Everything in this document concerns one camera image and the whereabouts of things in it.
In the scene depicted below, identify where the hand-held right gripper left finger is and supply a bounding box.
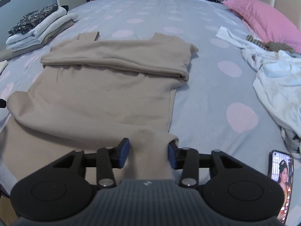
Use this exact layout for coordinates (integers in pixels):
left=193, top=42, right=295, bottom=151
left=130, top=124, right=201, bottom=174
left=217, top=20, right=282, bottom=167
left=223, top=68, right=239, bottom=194
left=49, top=138, right=130, bottom=189

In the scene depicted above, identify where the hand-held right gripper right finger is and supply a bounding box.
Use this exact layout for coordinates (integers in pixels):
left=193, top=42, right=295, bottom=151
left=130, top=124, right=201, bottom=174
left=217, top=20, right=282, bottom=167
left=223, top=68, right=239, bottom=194
left=167, top=144, right=245, bottom=189

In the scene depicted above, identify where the beige knit sweater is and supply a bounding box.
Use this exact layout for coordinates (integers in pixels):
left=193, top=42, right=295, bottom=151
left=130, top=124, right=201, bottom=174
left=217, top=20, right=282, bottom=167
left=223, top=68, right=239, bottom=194
left=0, top=32, right=199, bottom=187

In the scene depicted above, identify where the stack of folded clothes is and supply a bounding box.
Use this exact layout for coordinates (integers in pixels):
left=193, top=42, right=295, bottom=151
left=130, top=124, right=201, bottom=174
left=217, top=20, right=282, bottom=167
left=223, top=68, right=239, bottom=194
left=0, top=20, right=75, bottom=61

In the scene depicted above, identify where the pale grey folded garment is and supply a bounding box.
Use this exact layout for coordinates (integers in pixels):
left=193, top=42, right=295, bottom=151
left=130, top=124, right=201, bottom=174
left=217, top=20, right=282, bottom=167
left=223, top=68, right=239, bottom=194
left=6, top=31, right=42, bottom=52

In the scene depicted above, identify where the dark floral folded garment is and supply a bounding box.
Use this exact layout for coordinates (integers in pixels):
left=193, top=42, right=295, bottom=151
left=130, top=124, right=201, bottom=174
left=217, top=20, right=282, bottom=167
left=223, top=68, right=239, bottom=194
left=8, top=4, right=59, bottom=35

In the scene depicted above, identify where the cream folded fleece garment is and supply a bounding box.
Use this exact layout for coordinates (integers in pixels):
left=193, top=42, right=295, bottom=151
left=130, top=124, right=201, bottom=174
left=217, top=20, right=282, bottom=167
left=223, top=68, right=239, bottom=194
left=32, top=6, right=79, bottom=38

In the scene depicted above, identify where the smartphone with lit screen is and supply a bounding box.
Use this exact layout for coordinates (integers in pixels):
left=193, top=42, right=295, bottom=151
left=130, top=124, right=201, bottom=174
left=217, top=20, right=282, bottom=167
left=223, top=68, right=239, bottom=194
left=268, top=149, right=294, bottom=224

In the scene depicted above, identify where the grey patterned cloth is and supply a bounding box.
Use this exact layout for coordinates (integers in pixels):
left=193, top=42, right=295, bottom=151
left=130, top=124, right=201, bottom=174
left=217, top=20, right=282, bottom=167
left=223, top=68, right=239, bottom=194
left=281, top=128, right=301, bottom=159

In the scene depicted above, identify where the pale blue crumpled garment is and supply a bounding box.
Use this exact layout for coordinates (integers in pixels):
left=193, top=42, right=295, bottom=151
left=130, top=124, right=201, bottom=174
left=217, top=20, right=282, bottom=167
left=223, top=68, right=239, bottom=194
left=253, top=50, right=301, bottom=135

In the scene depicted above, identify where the brown striped garment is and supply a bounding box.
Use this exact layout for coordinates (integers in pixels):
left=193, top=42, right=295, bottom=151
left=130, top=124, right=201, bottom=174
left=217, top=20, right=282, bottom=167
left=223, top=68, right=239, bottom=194
left=246, top=35, right=295, bottom=52

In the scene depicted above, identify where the pink pillow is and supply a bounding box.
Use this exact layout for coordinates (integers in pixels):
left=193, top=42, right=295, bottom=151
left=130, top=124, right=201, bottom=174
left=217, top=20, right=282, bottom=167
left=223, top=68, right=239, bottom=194
left=221, top=0, right=301, bottom=53

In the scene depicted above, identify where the beige padded headboard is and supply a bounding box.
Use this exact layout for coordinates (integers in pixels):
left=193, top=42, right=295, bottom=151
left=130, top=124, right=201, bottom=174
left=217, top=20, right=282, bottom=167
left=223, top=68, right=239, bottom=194
left=255, top=0, right=301, bottom=32

